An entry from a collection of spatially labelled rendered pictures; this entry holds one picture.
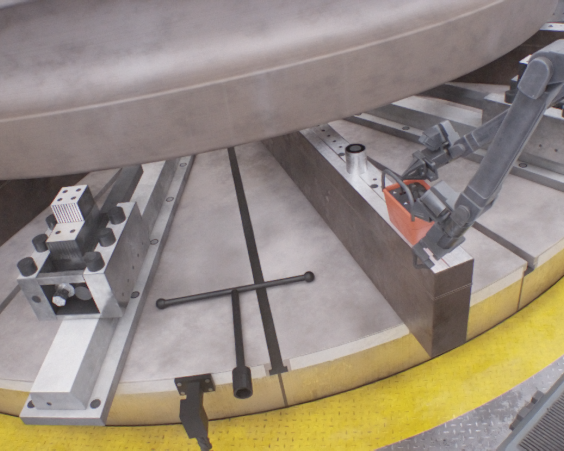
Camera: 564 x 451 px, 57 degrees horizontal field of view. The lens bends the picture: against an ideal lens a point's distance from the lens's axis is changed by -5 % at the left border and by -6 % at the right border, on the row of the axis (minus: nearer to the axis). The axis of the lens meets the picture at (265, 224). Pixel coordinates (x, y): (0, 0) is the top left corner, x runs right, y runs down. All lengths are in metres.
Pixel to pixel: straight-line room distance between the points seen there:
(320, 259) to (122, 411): 1.00
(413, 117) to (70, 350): 2.12
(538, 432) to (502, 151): 1.00
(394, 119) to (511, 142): 2.13
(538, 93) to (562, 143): 1.62
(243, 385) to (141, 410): 0.53
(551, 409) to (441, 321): 0.44
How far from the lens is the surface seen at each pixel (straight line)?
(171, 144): 2.05
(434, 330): 1.81
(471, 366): 2.30
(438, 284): 1.67
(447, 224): 1.29
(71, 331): 2.09
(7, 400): 2.52
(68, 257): 2.06
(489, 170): 1.15
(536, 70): 0.98
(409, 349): 2.19
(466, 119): 2.99
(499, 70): 3.77
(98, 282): 1.96
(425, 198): 1.29
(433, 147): 1.73
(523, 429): 1.84
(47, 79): 2.22
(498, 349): 2.37
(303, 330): 2.01
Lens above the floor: 1.78
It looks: 35 degrees down
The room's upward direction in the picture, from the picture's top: 11 degrees counter-clockwise
